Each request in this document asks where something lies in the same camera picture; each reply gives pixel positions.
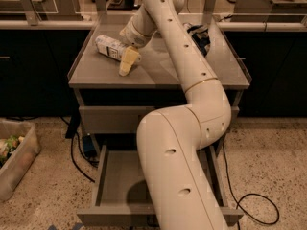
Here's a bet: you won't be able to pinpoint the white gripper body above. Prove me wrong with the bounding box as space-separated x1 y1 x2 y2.
124 20 150 48

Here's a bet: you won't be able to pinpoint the blue labelled plastic bottle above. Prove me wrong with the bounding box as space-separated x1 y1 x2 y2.
95 34 130 60

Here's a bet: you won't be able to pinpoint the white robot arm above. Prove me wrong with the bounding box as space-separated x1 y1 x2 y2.
121 0 231 230

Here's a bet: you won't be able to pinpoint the grey metal drawer cabinet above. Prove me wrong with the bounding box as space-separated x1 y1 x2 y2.
69 22 249 155

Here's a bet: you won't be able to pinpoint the closed upper grey drawer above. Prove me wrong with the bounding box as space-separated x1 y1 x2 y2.
78 105 241 135

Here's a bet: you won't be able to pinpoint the open grey middle drawer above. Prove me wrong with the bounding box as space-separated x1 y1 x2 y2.
78 147 243 228

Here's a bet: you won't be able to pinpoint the blue crumpled chip bag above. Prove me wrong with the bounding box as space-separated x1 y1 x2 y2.
183 23 210 56

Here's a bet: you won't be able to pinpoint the blue power adapter box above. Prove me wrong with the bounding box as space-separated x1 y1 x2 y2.
83 135 97 157

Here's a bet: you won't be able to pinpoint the clear plastic storage bin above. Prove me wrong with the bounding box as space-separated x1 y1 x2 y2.
0 120 40 201

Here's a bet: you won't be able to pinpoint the food items in bin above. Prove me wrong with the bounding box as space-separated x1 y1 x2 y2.
0 135 24 168

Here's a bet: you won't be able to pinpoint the black floor cable left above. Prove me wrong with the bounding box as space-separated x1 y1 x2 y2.
60 116 100 183

